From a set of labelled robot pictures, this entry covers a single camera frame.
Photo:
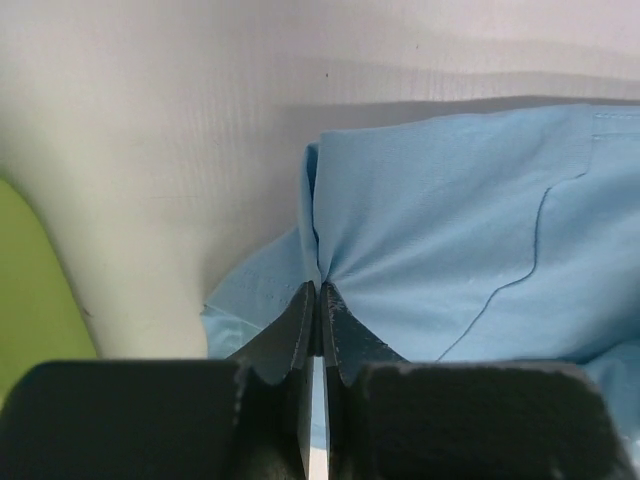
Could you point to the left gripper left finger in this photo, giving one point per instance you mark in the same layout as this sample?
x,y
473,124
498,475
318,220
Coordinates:
x,y
273,421

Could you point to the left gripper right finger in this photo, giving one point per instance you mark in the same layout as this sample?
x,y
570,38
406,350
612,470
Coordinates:
x,y
349,349

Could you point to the light blue printed t-shirt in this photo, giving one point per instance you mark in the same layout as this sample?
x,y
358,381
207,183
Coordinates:
x,y
469,237

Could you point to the lime green plastic basin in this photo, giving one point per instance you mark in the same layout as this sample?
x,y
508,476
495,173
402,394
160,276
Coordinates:
x,y
40,319

